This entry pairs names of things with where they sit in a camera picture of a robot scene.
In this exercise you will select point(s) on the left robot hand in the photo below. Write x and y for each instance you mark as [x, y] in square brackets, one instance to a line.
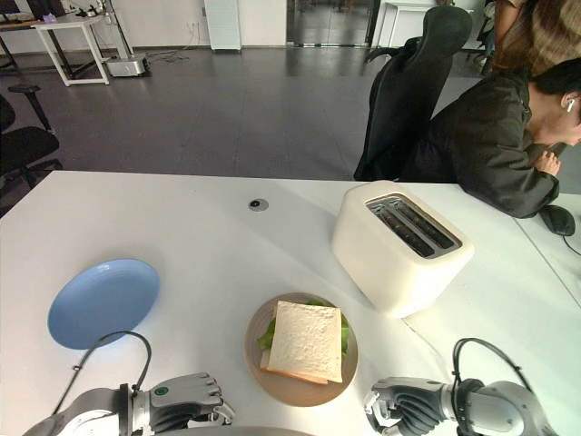
[186, 397]

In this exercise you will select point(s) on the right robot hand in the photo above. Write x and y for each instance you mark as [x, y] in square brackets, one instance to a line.
[408, 404]

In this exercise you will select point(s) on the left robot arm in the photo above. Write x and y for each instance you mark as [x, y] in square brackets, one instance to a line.
[97, 411]

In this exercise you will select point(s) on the bread slice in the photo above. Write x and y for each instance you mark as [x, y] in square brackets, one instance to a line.
[263, 363]
[306, 338]

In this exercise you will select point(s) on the green lettuce leaf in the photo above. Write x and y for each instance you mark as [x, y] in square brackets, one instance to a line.
[266, 338]

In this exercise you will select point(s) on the beige plate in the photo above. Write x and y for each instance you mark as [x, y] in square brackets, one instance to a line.
[299, 393]

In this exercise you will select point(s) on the blue plate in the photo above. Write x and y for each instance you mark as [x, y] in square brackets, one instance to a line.
[102, 302]

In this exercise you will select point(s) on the cream toaster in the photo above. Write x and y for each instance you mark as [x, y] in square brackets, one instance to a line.
[390, 268]

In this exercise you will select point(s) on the black computer mouse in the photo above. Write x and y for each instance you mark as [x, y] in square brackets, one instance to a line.
[557, 220]

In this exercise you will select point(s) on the person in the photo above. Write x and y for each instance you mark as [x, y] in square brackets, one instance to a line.
[535, 32]
[490, 145]

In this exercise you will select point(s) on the black office chair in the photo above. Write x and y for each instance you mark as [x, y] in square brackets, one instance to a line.
[22, 145]
[408, 95]

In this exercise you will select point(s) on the silver metal box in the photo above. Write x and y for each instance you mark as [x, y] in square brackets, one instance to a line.
[127, 67]

